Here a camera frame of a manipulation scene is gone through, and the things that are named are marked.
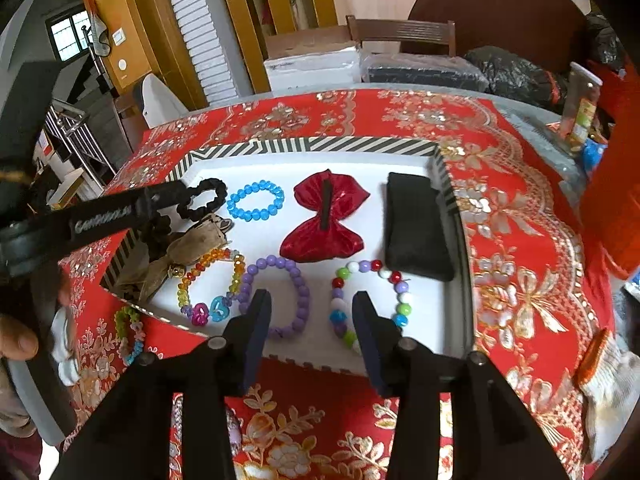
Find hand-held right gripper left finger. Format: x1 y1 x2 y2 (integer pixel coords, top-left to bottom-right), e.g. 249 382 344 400
50 288 274 480

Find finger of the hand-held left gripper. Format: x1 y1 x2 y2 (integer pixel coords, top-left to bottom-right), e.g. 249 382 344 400
145 181 197 214

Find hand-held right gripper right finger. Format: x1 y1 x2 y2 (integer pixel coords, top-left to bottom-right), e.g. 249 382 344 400
351 290 571 480

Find black scrunchie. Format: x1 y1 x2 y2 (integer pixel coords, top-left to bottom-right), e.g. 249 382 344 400
177 178 229 222

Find multicolour bead bracelet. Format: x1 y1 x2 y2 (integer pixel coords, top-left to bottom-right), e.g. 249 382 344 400
329 258 416 357

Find purple bead bracelet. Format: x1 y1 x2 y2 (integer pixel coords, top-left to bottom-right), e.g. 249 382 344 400
237 254 312 339

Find blue bead bracelet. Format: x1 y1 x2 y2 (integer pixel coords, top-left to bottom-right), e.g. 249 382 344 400
225 181 286 222

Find rainbow charm bracelet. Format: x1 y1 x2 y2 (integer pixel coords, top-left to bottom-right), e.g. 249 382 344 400
177 246 247 329

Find red satin bow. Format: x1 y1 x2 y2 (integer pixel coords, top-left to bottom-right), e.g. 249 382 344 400
278 168 372 264

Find black pouch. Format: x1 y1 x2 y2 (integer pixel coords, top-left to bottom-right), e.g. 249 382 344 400
384 172 457 283

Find striped cardboard box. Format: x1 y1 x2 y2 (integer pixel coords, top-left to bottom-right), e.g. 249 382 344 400
100 135 474 377

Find person's left hand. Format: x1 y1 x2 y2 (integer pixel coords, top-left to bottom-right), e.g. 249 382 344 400
0 314 40 362

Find small wooden desk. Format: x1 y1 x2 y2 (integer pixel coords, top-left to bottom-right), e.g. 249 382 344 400
46 166 87 207

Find beige bow hair clip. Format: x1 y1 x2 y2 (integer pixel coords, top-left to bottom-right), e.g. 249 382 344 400
119 212 237 304

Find metal stair railing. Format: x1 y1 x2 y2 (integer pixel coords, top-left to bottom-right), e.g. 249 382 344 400
44 99 117 187

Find white plastic seat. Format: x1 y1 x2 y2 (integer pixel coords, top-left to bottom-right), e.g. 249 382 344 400
141 73 191 129

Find white ribbed panel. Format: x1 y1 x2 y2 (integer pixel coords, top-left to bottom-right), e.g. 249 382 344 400
159 0 239 107

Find hanging grey cloth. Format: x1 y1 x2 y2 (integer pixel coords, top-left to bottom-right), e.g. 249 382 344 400
88 12 111 57

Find red floral tablecloth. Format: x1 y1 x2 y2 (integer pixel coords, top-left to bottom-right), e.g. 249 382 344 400
60 87 608 480

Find window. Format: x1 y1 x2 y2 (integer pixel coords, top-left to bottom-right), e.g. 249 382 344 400
44 2 94 64

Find white foam box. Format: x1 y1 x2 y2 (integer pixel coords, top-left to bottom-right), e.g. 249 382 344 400
263 49 362 94

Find white work glove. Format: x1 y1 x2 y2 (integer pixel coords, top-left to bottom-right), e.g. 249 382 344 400
574 327 640 467

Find dark wrapped box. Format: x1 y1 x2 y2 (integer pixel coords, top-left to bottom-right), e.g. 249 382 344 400
360 54 491 94

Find dark wooden chair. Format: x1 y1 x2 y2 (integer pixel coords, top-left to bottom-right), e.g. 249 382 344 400
346 15 457 57

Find orange thermos jug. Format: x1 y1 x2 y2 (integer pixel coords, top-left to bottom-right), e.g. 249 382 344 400
579 57 640 283

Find blue packet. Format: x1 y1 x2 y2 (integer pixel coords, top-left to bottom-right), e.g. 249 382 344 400
581 136 609 172

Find black plastic bag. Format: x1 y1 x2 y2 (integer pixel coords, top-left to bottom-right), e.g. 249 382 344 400
462 45 572 112

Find round dark brown tabletop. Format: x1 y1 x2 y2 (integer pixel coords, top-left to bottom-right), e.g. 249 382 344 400
407 0 592 75

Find green and pink bead bracelet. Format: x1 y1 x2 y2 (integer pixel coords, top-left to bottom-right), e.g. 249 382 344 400
113 306 147 367

